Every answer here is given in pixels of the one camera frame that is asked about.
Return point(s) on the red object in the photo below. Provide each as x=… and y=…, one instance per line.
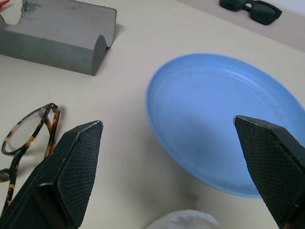
x=4, y=4

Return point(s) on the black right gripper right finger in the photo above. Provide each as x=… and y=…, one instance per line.
x=269, y=162

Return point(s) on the tortoiseshell eyeglasses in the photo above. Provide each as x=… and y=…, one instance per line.
x=28, y=133

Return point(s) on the white crumpled tissue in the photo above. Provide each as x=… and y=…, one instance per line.
x=183, y=220

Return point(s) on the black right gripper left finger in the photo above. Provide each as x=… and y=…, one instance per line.
x=69, y=171

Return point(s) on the blue round plate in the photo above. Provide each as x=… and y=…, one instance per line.
x=214, y=119

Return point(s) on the grey foam holder block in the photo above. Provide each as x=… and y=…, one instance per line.
x=59, y=33

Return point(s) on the black sunglasses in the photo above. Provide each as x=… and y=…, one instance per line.
x=259, y=9

